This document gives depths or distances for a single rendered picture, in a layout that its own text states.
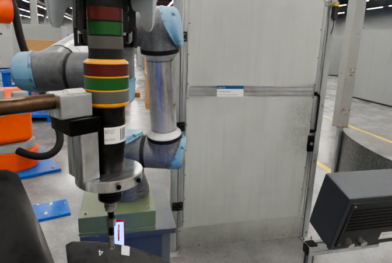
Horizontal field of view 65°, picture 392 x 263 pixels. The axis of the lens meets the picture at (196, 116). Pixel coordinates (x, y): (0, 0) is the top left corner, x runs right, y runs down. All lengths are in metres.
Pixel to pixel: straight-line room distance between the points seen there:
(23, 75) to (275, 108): 2.02
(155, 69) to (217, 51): 1.30
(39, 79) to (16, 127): 3.64
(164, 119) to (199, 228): 1.70
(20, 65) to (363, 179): 0.88
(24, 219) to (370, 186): 0.83
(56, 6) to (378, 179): 0.91
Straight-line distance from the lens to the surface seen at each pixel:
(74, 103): 0.29
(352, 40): 7.05
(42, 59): 0.62
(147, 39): 0.91
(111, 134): 0.32
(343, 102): 7.12
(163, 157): 1.04
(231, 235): 2.72
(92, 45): 0.31
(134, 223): 1.08
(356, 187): 0.96
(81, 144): 0.31
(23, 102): 0.29
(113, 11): 0.31
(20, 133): 4.27
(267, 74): 2.36
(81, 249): 0.68
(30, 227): 0.45
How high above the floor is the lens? 1.60
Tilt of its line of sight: 13 degrees down
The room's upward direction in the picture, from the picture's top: 2 degrees clockwise
